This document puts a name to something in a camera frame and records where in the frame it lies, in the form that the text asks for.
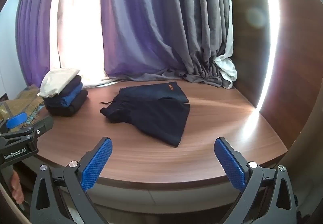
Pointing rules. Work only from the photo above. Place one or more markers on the white cloth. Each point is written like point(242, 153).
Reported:
point(227, 67)

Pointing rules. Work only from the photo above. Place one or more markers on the navy folded garment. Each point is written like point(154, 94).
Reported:
point(72, 85)

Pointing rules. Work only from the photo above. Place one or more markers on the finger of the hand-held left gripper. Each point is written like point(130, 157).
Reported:
point(16, 119)
point(44, 125)

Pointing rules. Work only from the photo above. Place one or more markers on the navy pants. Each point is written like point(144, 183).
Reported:
point(151, 117)

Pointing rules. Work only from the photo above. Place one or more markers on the stack of folded clothes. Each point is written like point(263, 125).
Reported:
point(58, 81)

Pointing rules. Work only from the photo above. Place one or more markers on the blue folded garment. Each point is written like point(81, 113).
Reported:
point(68, 97)

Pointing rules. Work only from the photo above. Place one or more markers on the sheer white curtain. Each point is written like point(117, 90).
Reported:
point(80, 24)

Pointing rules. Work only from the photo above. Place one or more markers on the person's left hand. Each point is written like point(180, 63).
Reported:
point(17, 188)

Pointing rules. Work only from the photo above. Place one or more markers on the plaid fringed blanket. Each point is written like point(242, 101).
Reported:
point(27, 102)

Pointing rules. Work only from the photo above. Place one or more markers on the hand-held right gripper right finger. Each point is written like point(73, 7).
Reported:
point(228, 163)

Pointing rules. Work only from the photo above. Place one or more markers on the black folded garment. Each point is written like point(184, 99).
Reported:
point(72, 107)

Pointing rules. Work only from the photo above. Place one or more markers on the purple grey curtain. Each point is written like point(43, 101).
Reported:
point(151, 24)

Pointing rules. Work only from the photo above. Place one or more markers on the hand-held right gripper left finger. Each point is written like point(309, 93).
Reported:
point(97, 163)

